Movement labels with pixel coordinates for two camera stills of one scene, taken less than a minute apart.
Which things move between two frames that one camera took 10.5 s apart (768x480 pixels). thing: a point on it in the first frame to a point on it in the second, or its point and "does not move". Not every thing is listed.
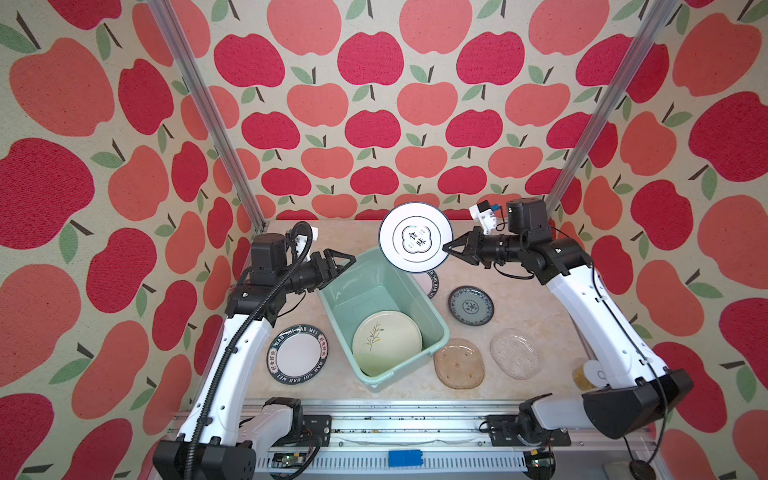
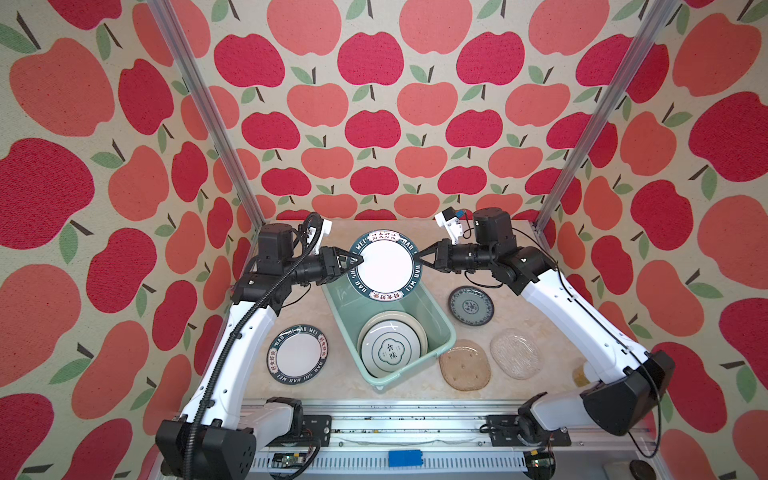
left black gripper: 323,277 does not move
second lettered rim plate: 296,354 does not move
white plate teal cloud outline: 412,235 to 388,347
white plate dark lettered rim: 435,285 to 388,270
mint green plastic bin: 371,286 does not move
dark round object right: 642,470 does not move
